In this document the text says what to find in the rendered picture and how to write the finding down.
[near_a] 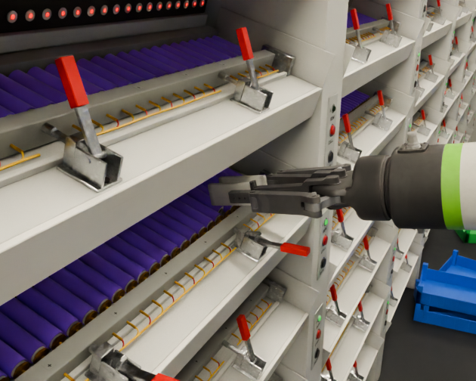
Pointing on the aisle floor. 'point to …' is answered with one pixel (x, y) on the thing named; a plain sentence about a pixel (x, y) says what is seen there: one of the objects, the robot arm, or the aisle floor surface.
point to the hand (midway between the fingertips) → (238, 190)
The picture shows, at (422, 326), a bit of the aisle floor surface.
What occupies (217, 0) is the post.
